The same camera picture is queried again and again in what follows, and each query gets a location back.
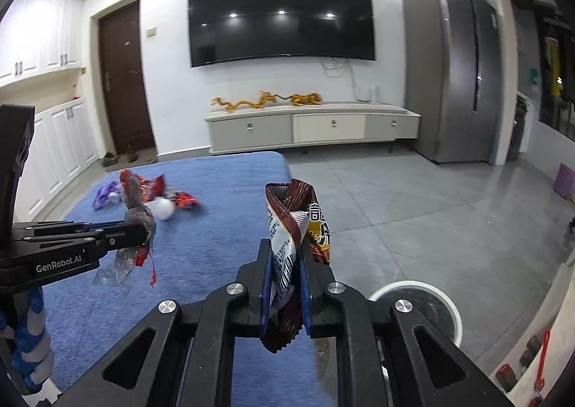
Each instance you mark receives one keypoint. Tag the white red-print plastic bag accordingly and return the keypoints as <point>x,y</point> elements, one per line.
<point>161,209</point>

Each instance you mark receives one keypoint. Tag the black wall television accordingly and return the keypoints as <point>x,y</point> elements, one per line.
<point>280,16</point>

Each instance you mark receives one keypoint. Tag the grey refrigerator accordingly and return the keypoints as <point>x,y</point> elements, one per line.
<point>449,70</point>

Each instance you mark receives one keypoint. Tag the small white device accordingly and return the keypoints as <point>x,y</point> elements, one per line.
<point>373,95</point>

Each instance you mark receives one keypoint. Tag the small red wrapper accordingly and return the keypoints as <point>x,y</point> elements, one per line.
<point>185,200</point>

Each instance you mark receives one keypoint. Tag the wall light switch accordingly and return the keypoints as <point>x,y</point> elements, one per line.
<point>151,31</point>

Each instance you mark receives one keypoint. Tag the brown white-label snack packet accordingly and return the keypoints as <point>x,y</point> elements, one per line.
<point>287,218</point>

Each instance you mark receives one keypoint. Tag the purple bin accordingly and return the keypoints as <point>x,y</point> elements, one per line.
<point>564,180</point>

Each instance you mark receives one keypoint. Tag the red snack bag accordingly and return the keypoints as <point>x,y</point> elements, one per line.
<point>155,186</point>

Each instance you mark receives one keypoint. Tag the white television console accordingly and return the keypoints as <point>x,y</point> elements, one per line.
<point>314,126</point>

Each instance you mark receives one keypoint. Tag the purple crumpled wrapper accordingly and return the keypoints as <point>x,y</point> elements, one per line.
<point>105,196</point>

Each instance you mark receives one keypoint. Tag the white round trash bin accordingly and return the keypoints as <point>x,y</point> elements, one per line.
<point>449,303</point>

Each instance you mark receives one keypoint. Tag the clear plastic wrapper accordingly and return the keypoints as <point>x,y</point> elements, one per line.
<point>140,215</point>

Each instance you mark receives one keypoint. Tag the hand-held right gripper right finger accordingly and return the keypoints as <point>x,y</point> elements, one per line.
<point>306,294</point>

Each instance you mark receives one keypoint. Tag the long golden dragon figurine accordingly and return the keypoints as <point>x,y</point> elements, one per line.
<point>233,105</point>

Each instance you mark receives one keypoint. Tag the brown entrance door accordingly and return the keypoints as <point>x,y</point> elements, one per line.
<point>125,83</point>

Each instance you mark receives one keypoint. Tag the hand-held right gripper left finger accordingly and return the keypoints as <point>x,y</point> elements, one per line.
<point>266,290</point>

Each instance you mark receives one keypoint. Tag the golden tiger figurine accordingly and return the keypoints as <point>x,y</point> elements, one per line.
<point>307,99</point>

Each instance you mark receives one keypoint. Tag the blue rug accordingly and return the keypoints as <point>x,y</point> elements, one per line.
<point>211,245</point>

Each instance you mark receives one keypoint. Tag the person's left forearm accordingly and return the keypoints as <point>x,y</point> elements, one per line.
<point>31,344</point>

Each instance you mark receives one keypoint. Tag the yellow hanging garment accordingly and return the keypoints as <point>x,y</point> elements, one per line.
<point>554,68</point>

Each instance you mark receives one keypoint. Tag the white wall cabinets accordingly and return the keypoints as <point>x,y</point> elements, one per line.
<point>40,39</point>

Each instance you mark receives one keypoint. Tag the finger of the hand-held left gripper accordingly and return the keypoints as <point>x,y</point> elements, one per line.
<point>130,238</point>
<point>99,224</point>

